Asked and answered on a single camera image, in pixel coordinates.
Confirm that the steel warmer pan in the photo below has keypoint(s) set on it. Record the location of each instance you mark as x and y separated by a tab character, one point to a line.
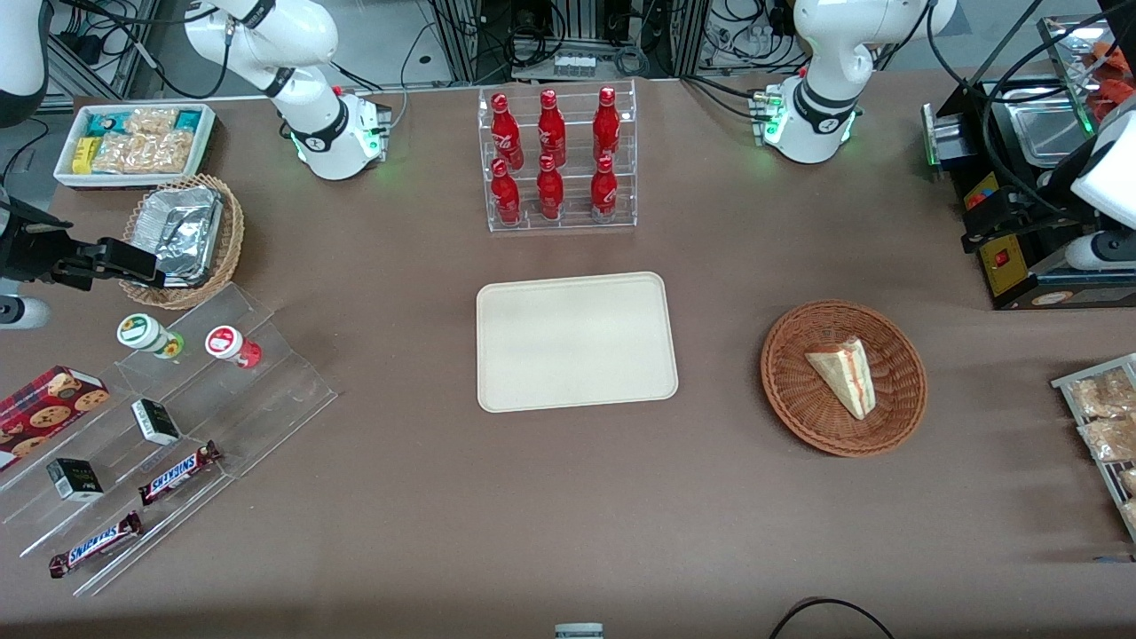
1047	133

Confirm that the triangular sandwich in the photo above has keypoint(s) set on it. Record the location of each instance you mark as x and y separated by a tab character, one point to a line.
843	377

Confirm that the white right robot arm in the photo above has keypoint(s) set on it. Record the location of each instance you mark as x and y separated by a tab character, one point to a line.
328	133

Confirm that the red cookie box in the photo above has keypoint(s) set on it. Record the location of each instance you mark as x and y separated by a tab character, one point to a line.
44	413

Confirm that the white snack bin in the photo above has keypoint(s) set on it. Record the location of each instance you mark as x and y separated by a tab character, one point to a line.
67	177

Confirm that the large clear cracker bag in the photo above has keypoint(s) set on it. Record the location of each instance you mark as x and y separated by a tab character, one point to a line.
142	153

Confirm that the small black box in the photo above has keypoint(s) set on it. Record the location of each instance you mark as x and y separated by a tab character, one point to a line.
156	422
75	479

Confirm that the red sausage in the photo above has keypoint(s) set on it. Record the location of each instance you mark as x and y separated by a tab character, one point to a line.
1108	98

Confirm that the small clear cracker bag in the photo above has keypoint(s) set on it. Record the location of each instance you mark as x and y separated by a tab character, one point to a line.
153	120

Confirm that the clear bag of snacks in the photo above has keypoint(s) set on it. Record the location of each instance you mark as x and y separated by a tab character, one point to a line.
1109	439
1130	515
1129	482
1105	395

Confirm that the yellow snack packet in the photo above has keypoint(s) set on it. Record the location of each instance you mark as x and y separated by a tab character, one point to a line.
83	155

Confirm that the beige rectangular tray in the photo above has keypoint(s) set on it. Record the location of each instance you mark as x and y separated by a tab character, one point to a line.
577	342

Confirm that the aluminium frame rack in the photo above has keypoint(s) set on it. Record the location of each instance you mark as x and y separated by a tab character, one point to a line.
568	27

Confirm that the tray of packaged snacks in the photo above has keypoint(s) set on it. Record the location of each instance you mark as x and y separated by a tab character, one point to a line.
1096	466

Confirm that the clear acrylic stepped shelf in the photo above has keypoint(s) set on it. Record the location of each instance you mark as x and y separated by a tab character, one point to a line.
257	390

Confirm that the tan oval wicker basket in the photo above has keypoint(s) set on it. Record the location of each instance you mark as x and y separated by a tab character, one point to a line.
232	231

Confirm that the clear acrylic bottle rack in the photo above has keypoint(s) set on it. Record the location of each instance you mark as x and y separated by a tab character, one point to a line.
572	226

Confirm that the black food warmer cabinet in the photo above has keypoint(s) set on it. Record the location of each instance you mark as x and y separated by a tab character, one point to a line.
1012	266

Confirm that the red lid cup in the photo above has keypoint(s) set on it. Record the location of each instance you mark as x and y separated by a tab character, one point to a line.
226	342

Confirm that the small grey device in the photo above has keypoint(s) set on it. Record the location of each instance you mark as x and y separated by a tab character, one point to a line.
579	631

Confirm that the brown snickers bar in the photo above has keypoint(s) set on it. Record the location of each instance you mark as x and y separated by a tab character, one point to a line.
177	475
93	544

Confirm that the teal snack packet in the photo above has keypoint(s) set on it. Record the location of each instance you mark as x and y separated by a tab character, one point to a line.
188	118
105	122

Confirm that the silver foil container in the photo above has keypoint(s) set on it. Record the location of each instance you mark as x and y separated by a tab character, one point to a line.
182	231

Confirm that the green lid cup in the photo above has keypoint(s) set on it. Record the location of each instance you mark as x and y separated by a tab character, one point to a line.
142	331

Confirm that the white terminal strip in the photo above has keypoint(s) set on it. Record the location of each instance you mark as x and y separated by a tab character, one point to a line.
574	65

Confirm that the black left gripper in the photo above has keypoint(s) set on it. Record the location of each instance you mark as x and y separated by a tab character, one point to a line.
1040	197

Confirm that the orange fried food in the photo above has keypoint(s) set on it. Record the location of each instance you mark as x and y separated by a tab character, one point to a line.
1109	55

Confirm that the red cola bottle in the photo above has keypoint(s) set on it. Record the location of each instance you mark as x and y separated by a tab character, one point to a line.
506	197
507	133
550	193
606	129
552	133
604	193

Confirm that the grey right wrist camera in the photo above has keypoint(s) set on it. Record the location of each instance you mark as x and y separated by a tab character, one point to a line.
22	313

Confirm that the brown round wicker basket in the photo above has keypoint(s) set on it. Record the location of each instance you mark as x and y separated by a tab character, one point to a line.
799	390

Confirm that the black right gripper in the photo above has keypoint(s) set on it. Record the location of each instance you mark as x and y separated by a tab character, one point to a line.
28	252

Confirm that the aluminium frame post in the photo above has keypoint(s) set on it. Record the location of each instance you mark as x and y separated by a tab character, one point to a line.
98	62

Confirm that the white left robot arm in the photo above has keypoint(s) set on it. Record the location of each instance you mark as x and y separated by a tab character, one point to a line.
821	115

